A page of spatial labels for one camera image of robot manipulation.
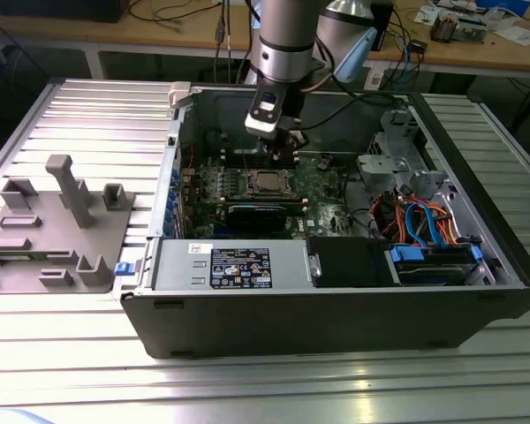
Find silver power supply unit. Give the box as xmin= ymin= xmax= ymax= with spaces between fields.
xmin=153 ymin=239 xmax=311 ymax=292

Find grey metal drive cage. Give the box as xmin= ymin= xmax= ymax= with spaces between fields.
xmin=356 ymin=110 xmax=452 ymax=208

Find black and grey PC case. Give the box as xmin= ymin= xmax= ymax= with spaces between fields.
xmin=119 ymin=81 xmax=530 ymax=360

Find pale blue object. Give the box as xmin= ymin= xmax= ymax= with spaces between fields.
xmin=0 ymin=408 xmax=54 ymax=424

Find silver CPU chip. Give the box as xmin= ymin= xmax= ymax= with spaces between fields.
xmin=256 ymin=172 xmax=289 ymax=192

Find black box on desk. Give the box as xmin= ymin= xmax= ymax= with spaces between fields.
xmin=0 ymin=0 xmax=125 ymax=24

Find blue cable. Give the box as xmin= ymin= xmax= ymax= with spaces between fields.
xmin=401 ymin=24 xmax=414 ymax=85

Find grey plastic parts rack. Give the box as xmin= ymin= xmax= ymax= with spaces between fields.
xmin=0 ymin=154 xmax=136 ymax=295

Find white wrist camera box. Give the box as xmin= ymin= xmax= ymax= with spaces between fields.
xmin=245 ymin=90 xmax=287 ymax=136

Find CPU socket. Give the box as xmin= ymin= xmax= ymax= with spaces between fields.
xmin=246 ymin=167 xmax=298 ymax=198

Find hard disk in blue carrier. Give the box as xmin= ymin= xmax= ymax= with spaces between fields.
xmin=386 ymin=245 xmax=483 ymax=286

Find grey electronic device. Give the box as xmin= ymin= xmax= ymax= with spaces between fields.
xmin=457 ymin=15 xmax=489 ymax=44

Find small copper electronic device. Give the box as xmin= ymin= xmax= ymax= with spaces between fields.
xmin=430 ymin=11 xmax=459 ymax=44

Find metal socket cover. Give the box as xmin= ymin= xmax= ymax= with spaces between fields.
xmin=248 ymin=169 xmax=297 ymax=197

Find black graphics card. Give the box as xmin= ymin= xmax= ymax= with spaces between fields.
xmin=223 ymin=202 xmax=289 ymax=231

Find wooden desk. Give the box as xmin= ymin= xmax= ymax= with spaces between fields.
xmin=0 ymin=0 xmax=530 ymax=74

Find black RAM slot bank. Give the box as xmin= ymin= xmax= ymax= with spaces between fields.
xmin=223 ymin=197 xmax=308 ymax=211
xmin=219 ymin=148 xmax=299 ymax=170

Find black drive bay box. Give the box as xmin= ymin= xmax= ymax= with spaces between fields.
xmin=306 ymin=237 xmax=401 ymax=289

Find green motherboard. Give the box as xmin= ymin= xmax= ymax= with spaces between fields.
xmin=176 ymin=149 xmax=372 ymax=242

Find white papers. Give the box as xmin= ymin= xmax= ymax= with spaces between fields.
xmin=489 ymin=19 xmax=530 ymax=48

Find blue wire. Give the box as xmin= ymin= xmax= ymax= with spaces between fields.
xmin=404 ymin=201 xmax=430 ymax=248

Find orange wire bundle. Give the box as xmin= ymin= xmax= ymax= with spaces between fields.
xmin=423 ymin=201 xmax=466 ymax=248

